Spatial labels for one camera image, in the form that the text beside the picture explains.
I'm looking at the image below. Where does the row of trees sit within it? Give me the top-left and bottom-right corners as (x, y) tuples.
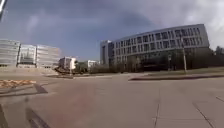
(75, 45), (224, 74)

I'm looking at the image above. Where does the grey paved ground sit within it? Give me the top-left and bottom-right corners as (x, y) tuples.
(0, 72), (224, 128)

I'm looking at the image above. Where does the curved grey office building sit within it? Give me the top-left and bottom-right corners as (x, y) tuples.
(99, 23), (212, 73)

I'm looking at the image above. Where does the dark kerb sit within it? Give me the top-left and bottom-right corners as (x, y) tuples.
(127, 73), (224, 82)

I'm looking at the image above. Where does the pole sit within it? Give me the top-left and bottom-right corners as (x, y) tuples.
(179, 33), (188, 75)

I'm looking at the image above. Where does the grass strip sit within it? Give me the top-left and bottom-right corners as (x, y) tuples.
(145, 66), (224, 78)

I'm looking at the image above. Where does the yellowish ground patch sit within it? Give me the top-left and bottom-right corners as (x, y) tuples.
(0, 78), (37, 90)

